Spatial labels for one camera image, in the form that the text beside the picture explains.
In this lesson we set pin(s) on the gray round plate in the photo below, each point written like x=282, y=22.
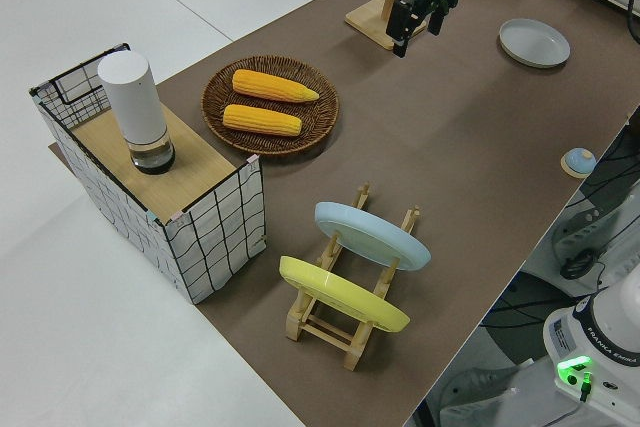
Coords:
x=534, y=43

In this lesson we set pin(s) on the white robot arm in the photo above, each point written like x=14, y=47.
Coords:
x=610, y=327

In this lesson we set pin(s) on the light blue plate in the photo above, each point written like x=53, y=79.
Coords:
x=370, y=237

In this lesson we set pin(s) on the yellow plate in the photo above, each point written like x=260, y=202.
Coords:
x=345, y=297

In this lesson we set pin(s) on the wooden plate rack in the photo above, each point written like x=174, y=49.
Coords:
x=325, y=334

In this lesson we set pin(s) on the brown table mat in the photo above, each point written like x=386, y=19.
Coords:
x=425, y=147

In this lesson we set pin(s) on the brown wicker basket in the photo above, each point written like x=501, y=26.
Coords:
x=320, y=122

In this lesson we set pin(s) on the yellow corn cob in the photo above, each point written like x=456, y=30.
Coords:
x=272, y=86
x=262, y=120

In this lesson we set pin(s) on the white cylinder bottle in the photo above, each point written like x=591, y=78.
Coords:
x=132, y=97

